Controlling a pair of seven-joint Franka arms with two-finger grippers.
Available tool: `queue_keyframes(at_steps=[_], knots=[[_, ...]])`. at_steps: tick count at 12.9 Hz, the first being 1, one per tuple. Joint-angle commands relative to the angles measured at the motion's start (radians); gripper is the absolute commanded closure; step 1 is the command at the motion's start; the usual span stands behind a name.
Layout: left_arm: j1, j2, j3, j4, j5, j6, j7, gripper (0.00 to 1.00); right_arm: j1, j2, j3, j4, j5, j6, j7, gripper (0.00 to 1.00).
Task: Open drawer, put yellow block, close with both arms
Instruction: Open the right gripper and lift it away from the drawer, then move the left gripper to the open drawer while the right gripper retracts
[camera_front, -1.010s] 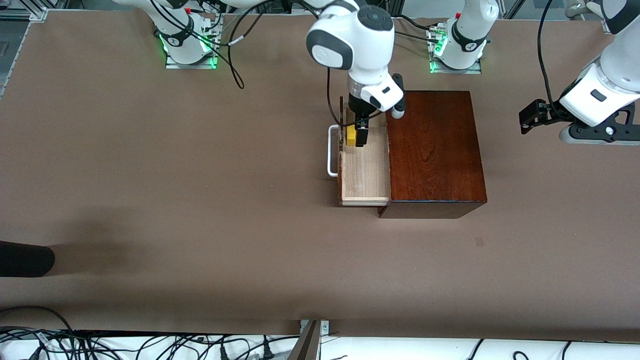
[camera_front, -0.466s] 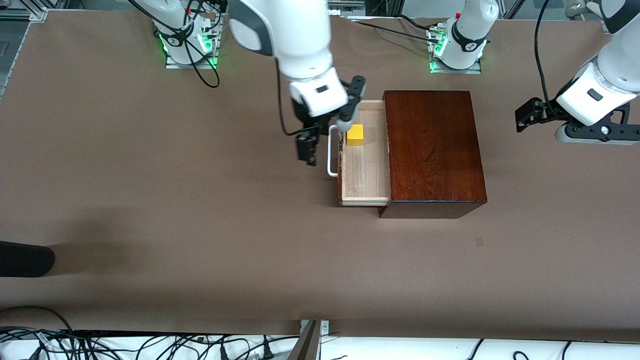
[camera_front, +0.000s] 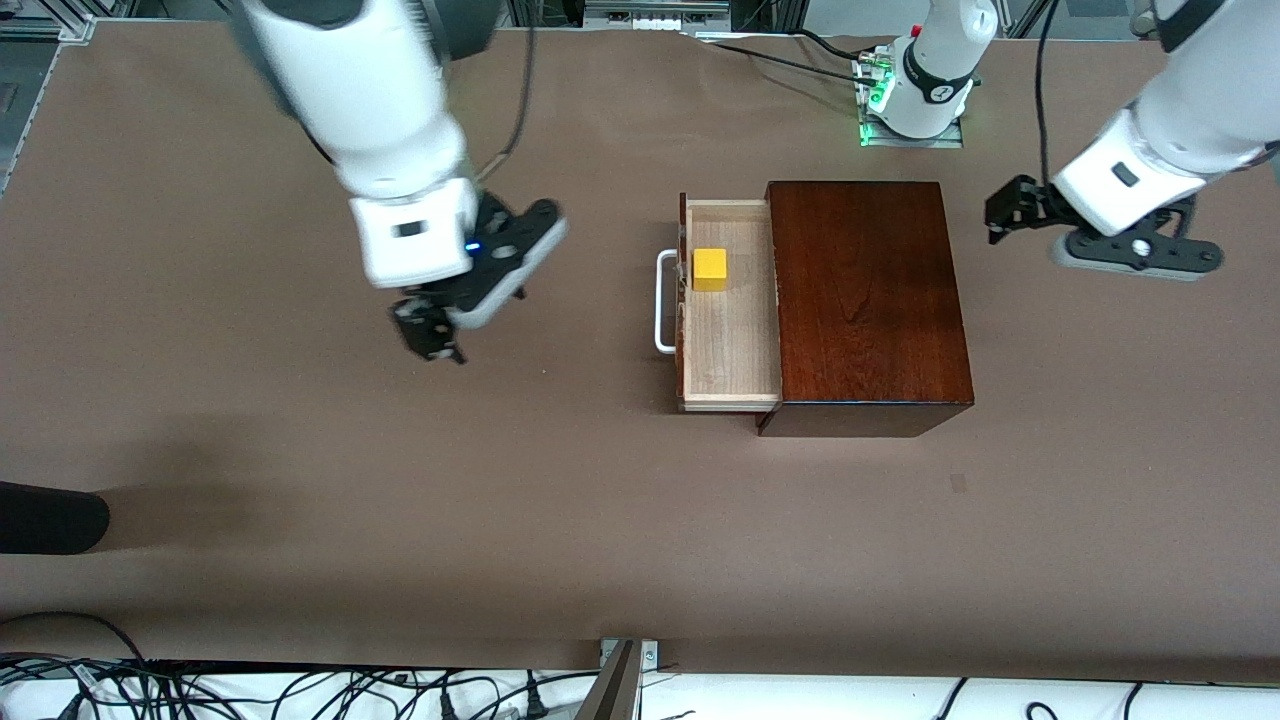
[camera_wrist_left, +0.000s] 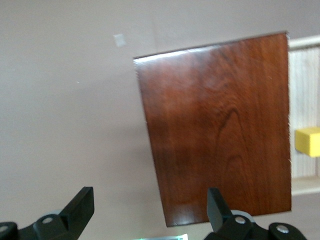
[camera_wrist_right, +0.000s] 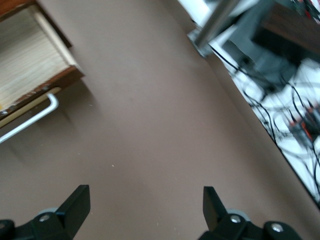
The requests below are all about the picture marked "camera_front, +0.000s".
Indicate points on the yellow wooden cube block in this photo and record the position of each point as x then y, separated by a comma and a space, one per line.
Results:
710, 270

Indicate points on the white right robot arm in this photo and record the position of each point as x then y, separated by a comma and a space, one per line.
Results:
370, 90

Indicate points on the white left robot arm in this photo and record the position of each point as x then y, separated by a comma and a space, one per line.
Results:
1200, 100

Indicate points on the grey chair part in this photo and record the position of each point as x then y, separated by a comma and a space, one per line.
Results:
1145, 18

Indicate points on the dark brown wooden cabinet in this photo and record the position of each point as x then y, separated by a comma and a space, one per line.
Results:
870, 300

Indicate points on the brown paper table cover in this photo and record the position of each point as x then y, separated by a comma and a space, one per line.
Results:
560, 520

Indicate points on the white power strip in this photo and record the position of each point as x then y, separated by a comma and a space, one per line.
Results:
655, 15

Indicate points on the black power plug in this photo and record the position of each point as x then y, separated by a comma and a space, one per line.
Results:
535, 705
450, 707

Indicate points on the grey metal beam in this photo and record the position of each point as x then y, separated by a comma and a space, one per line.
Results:
610, 690

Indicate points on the black cylindrical object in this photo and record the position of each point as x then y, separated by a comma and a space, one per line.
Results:
50, 518

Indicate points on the aluminium corner profile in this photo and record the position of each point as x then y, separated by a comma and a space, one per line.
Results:
50, 22

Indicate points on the white sheet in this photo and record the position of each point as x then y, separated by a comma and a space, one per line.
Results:
800, 700

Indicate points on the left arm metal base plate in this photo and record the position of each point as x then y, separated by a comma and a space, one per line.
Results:
915, 142

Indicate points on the silver metal corner bracket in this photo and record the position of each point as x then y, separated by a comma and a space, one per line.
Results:
650, 655

